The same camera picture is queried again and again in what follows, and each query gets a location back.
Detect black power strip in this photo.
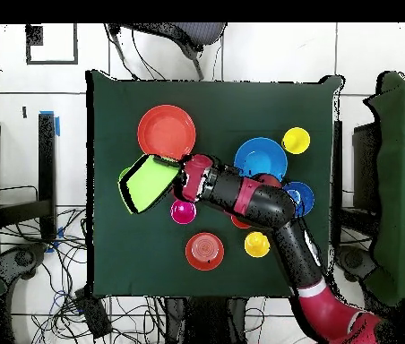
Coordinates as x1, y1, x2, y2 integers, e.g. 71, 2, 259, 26
73, 288, 113, 340

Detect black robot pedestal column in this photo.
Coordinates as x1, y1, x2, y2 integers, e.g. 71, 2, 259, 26
164, 296, 250, 344

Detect yellow cup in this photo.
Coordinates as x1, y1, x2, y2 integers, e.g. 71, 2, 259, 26
281, 126, 312, 156
244, 231, 271, 259

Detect orange cup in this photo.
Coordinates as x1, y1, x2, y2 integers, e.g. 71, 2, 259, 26
229, 213, 252, 230

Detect tangle of floor cables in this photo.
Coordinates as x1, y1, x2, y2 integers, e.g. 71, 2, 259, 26
0, 205, 168, 344

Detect small dark blue bowl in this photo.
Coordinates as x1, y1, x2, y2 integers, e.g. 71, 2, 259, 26
282, 181, 315, 219

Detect dark green tablecloth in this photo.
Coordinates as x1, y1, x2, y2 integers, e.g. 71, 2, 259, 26
85, 69, 343, 299

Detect small orange bowl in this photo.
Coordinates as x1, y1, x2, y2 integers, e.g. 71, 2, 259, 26
185, 231, 226, 271

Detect pink cup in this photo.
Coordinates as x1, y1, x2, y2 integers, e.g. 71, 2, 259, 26
169, 199, 197, 226

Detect large orange bowl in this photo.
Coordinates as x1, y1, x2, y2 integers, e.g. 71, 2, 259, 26
136, 104, 197, 162

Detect grey office chair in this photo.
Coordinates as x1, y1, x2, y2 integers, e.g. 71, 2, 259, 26
107, 22, 228, 81

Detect blue tape strip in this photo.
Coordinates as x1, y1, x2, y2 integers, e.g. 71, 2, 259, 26
39, 109, 61, 137

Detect large green bowl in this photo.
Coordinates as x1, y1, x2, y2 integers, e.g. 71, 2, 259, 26
116, 154, 182, 215

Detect black square frame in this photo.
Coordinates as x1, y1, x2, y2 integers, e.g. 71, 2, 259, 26
25, 22, 79, 65

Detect black metal frame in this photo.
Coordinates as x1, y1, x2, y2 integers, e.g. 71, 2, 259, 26
0, 111, 58, 242

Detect dark grey pedestal foot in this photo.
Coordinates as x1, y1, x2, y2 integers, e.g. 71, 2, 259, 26
333, 245, 377, 282
0, 242, 47, 284

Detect large light blue bowl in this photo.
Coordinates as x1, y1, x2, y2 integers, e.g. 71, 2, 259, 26
233, 136, 289, 182

